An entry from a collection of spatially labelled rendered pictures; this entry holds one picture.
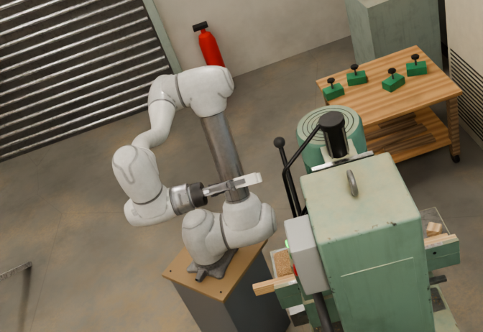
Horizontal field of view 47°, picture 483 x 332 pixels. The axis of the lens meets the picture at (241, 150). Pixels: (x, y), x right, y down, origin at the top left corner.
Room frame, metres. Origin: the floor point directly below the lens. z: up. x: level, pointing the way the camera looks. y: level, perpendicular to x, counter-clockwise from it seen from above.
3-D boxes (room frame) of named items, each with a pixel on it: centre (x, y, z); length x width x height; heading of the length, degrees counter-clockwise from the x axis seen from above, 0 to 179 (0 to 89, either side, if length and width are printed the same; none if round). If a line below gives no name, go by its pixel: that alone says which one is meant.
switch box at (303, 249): (0.84, -0.06, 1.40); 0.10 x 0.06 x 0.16; 173
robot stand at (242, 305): (1.67, 0.28, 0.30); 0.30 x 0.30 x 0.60; 43
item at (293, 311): (1.32, 0.00, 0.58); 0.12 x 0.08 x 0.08; 173
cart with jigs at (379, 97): (2.54, -0.89, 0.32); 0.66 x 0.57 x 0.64; 88
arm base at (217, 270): (1.65, 0.30, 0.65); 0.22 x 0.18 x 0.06; 142
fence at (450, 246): (1.10, -0.24, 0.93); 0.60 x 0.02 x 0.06; 83
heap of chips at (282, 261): (1.26, -0.01, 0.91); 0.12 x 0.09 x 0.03; 173
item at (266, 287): (1.15, -0.20, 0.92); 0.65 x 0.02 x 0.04; 83
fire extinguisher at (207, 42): (4.06, -0.05, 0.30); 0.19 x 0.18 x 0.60; 178
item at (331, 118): (1.00, -0.22, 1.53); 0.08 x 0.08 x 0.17; 83
